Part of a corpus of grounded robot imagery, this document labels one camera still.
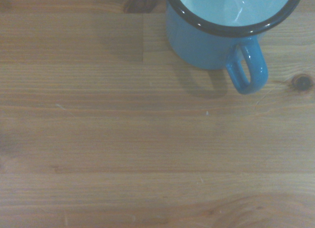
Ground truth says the blue enamel mug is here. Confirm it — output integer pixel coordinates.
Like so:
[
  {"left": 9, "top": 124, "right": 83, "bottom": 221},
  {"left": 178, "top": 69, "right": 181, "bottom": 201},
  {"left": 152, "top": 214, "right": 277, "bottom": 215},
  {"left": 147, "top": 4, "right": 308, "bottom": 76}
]
[{"left": 163, "top": 0, "right": 305, "bottom": 95}]

